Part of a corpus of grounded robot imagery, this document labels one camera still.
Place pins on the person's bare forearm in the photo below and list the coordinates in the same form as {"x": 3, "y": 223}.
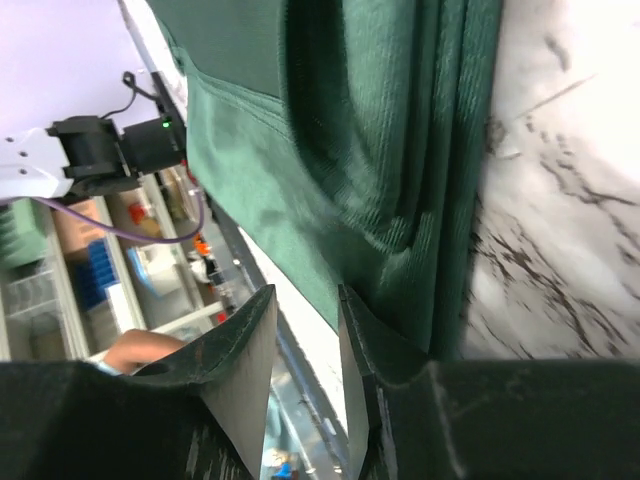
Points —
{"x": 136, "y": 348}

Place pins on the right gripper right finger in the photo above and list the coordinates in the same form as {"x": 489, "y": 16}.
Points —
{"x": 412, "y": 418}

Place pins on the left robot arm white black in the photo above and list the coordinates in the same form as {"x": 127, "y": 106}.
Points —
{"x": 87, "y": 156}

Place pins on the dark green cloth napkin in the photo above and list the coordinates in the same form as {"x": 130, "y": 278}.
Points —
{"x": 345, "y": 138}

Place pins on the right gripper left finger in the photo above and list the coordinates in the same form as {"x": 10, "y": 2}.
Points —
{"x": 199, "y": 413}

